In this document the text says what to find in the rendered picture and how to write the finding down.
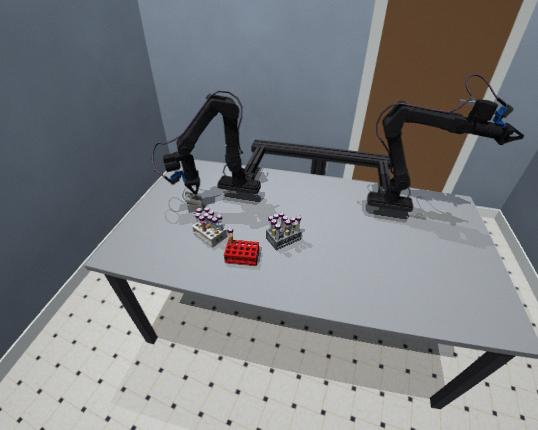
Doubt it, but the red rack with round wells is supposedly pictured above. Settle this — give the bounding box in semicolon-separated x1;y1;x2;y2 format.
224;239;259;266

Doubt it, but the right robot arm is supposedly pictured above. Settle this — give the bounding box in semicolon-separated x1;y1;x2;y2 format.
163;94;260;190

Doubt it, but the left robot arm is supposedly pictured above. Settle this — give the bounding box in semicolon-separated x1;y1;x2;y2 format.
369;99;498;208

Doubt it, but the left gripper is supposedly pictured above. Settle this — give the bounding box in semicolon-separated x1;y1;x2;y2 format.
483;106;524;145

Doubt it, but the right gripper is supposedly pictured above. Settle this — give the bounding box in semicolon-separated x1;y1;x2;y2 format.
170;167;200;194

